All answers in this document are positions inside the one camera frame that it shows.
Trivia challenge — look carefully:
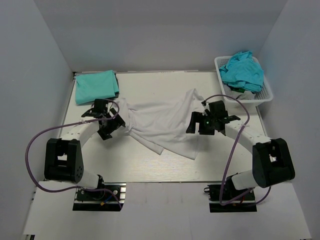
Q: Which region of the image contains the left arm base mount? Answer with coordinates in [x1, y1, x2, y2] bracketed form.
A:
[72, 183, 127, 212]

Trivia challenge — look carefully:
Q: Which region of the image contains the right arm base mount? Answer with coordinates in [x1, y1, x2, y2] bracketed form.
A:
[203, 174, 258, 214]

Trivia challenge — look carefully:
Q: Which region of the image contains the folded teal t shirt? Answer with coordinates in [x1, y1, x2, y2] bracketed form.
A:
[75, 70, 120, 105]

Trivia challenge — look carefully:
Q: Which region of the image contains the crumpled teal t shirt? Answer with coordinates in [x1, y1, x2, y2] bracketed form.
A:
[219, 51, 264, 93]

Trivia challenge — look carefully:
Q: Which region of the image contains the white garment in basket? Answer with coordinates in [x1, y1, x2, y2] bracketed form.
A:
[223, 84, 256, 100]

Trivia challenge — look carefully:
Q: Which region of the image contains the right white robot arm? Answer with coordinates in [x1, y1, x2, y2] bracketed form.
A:
[186, 100, 296, 200]

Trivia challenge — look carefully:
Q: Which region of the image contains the white t shirt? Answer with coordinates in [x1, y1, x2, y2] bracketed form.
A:
[117, 88, 204, 160]

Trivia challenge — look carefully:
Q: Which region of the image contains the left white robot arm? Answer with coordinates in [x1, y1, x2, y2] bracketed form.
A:
[44, 99, 125, 200]

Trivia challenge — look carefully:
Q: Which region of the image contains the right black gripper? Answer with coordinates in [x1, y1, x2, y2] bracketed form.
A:
[186, 111, 217, 136]

